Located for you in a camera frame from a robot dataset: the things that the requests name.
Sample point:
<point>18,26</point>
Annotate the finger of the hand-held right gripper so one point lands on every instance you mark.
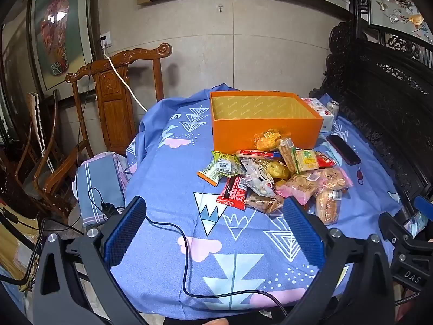
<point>423,204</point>
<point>389,224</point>

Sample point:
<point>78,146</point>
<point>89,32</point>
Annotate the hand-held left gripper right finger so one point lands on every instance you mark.
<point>304,233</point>

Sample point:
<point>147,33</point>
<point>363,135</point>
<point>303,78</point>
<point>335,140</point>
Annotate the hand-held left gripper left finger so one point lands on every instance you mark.
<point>125,233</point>

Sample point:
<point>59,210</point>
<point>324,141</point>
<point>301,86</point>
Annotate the brown bun packet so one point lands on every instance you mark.
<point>326,204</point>

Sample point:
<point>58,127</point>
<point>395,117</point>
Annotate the pink rice cracker packet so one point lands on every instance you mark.
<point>333,177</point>
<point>297,186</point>

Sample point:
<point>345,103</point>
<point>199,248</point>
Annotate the brown cake packet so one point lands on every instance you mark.
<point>264,203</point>

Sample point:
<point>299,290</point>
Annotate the plain yellow snack packet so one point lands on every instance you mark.
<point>279,170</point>

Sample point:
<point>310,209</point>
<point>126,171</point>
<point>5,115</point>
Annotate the clear white snack packet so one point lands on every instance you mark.
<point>258,177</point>

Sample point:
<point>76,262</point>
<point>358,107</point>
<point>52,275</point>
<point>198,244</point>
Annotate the short rice cracker packet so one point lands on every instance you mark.
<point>306,159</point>

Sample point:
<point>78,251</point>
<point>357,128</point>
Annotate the red chip bag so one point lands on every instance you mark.
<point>324,159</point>

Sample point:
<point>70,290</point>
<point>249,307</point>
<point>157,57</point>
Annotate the long rice cracker packet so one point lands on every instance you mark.
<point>286,154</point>

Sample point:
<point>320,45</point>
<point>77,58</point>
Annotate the red black snack packet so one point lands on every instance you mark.
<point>233,193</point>

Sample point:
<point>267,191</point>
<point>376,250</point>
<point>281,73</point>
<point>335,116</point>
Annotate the red sausage stick packet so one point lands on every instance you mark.
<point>257,154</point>

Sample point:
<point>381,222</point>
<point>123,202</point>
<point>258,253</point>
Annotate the yellow cake packet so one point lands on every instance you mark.
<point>267,140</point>

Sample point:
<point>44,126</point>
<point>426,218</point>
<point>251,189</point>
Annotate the green white snack packet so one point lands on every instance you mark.
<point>231,160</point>
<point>211,176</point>

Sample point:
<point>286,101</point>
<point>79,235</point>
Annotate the orange cardboard box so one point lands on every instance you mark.
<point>236,135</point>

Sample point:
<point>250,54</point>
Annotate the person's left hand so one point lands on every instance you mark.
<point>216,322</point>

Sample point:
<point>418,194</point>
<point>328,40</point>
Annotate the folded blue checked cloth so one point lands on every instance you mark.
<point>98,182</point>

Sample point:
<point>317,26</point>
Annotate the blue printed tablecloth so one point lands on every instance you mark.
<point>169,176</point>

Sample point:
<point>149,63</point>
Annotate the dark red smartphone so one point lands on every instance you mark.
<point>343,149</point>

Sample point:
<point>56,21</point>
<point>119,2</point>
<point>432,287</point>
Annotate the wooden armchair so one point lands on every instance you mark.
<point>55,179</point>

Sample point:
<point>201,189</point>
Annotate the dark carved wooden bench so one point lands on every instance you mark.
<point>389,91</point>

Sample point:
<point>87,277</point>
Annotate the floral tissue pack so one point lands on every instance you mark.
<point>318,108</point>

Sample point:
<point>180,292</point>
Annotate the carved wooden chair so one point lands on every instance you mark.
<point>111,108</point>

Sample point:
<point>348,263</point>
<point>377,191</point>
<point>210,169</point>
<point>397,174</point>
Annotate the white drink can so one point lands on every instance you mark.
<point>333,107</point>

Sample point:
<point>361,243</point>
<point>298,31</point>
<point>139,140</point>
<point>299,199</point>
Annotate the red floral framed painting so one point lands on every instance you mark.
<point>54,34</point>

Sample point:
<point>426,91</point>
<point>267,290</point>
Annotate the white wall outlet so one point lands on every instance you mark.
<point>106,39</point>

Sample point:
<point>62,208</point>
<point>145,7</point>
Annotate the metal wall hook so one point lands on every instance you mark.
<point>220,6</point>

